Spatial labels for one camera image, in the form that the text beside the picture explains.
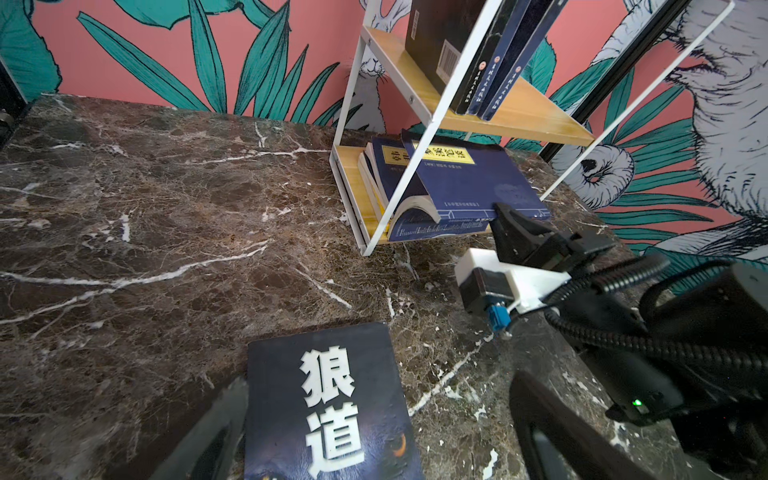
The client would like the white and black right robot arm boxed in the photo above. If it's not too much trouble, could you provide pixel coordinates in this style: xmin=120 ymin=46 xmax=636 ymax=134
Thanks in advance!
xmin=491 ymin=203 xmax=767 ymax=479

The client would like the purple book with old man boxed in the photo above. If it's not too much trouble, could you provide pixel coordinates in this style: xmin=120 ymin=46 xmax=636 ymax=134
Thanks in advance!
xmin=451 ymin=0 xmax=530 ymax=115

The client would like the dark purple book white strip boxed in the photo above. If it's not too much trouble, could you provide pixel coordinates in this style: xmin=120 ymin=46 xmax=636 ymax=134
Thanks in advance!
xmin=244 ymin=322 xmax=424 ymax=479

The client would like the white frame wooden bookshelf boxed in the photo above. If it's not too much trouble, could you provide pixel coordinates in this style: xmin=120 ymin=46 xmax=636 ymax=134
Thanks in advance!
xmin=328 ymin=0 xmax=736 ymax=258

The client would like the black left frame post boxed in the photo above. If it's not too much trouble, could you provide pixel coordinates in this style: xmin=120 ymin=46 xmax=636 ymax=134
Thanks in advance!
xmin=0 ymin=61 xmax=28 ymax=147

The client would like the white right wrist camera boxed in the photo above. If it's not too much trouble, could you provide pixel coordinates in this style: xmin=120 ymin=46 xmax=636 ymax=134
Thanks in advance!
xmin=454 ymin=248 xmax=572 ymax=333

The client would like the dark brown standing book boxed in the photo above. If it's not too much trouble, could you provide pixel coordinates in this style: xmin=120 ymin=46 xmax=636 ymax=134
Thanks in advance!
xmin=405 ymin=0 xmax=485 ymax=93

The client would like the navy book with yellow label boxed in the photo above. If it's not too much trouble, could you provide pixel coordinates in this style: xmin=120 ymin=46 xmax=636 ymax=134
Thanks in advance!
xmin=405 ymin=136 xmax=550 ymax=222

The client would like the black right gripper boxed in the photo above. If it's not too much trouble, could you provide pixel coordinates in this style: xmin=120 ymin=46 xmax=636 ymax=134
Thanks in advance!
xmin=490 ymin=203 xmax=617 ymax=274

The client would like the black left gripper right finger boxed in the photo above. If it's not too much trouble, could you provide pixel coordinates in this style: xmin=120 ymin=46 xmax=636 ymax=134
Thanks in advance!
xmin=509 ymin=371 xmax=651 ymax=479

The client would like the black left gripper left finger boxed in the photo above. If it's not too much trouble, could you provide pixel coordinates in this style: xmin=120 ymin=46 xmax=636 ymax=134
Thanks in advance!
xmin=149 ymin=377 xmax=248 ymax=480

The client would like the blue book with yellow label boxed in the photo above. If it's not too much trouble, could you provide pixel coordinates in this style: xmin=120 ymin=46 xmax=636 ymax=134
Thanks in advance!
xmin=366 ymin=136 xmax=440 ymax=223

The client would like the yellow cartoon cover book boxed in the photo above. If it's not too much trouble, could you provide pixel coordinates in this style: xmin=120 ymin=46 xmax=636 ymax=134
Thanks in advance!
xmin=358 ymin=152 xmax=386 ymax=220

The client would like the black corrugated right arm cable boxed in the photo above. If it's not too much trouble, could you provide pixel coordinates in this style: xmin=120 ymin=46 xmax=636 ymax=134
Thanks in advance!
xmin=542 ymin=251 xmax=768 ymax=373

